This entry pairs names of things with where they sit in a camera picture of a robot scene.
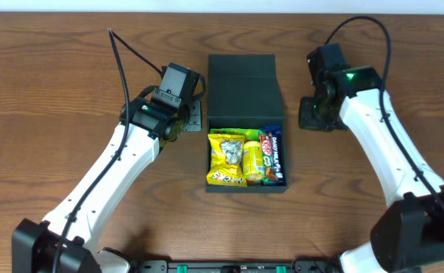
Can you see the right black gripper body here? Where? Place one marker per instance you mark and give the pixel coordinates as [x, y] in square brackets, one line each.
[310, 114]

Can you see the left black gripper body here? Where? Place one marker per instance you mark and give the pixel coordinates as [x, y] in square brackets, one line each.
[195, 116]

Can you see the blue Oreo cookie pack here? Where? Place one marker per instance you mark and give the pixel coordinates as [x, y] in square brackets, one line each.
[270, 129]

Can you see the dark green hinged box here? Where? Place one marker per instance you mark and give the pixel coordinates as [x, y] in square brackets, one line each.
[243, 92]

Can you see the yellow snack bag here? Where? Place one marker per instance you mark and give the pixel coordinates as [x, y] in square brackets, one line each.
[226, 158]

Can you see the yellow cylindrical candy pack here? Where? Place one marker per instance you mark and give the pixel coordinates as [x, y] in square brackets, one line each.
[252, 161]

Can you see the purple Dairy Milk bar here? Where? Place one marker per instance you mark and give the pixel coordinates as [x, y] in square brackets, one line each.
[278, 170]

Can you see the green red KitKat bar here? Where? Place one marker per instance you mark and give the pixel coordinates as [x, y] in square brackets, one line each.
[267, 156]

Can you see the Haribo gummy worms bag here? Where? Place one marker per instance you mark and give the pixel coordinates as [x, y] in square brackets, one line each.
[249, 134]

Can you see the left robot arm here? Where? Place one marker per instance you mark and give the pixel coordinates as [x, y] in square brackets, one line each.
[66, 240]

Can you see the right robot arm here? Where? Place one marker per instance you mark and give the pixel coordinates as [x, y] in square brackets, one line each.
[410, 233]

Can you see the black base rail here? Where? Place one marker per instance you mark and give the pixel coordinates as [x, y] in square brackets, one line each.
[296, 266]

